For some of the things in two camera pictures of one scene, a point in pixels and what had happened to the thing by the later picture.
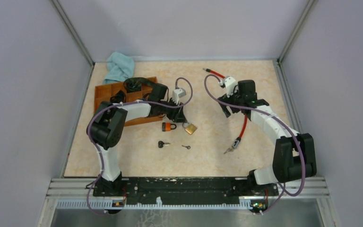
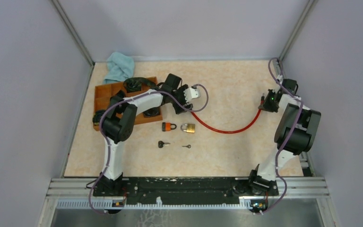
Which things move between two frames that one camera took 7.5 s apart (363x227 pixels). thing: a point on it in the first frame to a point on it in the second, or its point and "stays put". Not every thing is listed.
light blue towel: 119,67 stays put
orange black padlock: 168,126 stays put
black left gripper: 177,115 to 181,90
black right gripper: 224,98 to 266,107
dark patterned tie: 134,84 stays put
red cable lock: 236,143 to 229,132
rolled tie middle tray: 119,96 stays put
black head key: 160,144 stays put
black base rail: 182,190 stays put
